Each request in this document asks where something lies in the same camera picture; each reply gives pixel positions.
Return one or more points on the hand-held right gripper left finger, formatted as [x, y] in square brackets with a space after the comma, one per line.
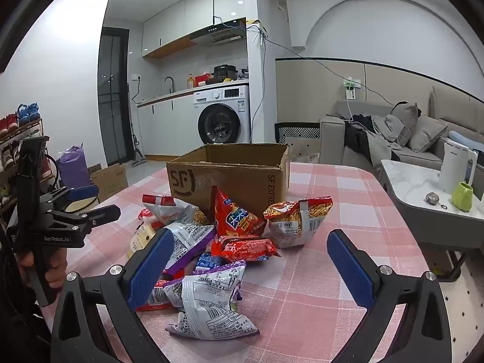
[151, 268]

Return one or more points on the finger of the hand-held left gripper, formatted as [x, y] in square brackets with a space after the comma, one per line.
[102, 213]
[83, 193]

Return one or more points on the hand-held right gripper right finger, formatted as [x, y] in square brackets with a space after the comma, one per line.
[349, 268]

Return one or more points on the small red snack packet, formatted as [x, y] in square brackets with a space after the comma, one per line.
[162, 295]

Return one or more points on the cream yellow snack packet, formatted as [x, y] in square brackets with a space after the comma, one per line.
[140, 240]

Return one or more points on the silver purple-edged snack packet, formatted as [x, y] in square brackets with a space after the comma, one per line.
[189, 238]

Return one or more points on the blue snack packet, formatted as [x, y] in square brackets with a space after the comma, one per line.
[210, 262]

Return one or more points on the large purple silver snack packet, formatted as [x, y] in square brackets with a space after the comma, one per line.
[208, 302]

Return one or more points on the orange noodle snack packet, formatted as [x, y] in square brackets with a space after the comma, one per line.
[291, 223]

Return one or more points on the red triangular chips packet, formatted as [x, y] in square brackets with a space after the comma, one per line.
[234, 215]

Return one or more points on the brown cardboard box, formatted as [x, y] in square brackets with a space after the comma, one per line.
[234, 181]

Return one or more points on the person's left forearm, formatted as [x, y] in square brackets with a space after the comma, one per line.
[22, 332]

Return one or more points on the person's left hand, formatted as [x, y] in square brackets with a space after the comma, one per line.
[56, 268]

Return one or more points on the round beige stool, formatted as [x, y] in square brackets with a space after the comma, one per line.
[85, 204]

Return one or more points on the purple bag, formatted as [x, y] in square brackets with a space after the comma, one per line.
[73, 170]

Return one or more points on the small floor cardboard box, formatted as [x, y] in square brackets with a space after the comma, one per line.
[111, 183]

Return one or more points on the upright floor mop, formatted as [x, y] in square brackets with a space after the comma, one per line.
[137, 155]

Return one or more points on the pink plaid tablecloth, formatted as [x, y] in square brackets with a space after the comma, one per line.
[332, 204]

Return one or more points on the wooden shoe rack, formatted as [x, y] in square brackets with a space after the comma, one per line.
[11, 143]

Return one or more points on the blue shoes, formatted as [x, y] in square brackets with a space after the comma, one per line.
[27, 114]

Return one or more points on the dark glass door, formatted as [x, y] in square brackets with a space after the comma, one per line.
[113, 98]

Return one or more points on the marble coffee table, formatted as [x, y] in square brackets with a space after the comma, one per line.
[412, 189]

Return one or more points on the red shoes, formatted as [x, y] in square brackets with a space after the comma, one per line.
[8, 124]

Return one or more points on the metal tea infuser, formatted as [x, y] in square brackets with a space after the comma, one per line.
[431, 197]

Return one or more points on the white lower kitchen cabinet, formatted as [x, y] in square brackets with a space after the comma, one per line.
[166, 124]

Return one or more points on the grey sofa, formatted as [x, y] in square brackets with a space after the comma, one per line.
[332, 140]

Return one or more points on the black garment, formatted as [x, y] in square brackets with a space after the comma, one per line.
[357, 136]

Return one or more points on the green cup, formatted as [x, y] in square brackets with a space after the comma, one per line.
[462, 196]

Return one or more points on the grey jacket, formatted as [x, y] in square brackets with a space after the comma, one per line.
[385, 132]

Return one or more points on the metal kitchen faucet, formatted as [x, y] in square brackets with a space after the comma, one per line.
[169, 81]

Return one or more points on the white electric kettle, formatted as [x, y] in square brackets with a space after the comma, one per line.
[455, 166]

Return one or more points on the yellow bottle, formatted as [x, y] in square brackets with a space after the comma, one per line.
[190, 82]

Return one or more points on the light grey pillow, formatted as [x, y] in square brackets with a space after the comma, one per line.
[427, 134]

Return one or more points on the dark grey pillow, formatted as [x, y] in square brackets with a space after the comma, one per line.
[406, 121]

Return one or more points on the red box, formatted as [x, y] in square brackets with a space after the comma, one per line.
[204, 80]

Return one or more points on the white washing machine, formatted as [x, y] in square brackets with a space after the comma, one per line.
[227, 98]

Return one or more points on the light blue blanket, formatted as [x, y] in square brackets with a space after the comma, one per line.
[465, 140]

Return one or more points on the black pressure cooker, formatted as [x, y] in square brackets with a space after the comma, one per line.
[225, 73]

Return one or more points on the white upper kitchen cabinets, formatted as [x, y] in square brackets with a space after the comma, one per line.
[170, 22]

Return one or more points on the grey plastic bag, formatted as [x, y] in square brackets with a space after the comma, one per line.
[244, 72]

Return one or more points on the steel range hood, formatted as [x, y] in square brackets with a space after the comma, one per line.
[219, 36]

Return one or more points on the green wall power adapter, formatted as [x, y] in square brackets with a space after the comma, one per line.
[351, 89]

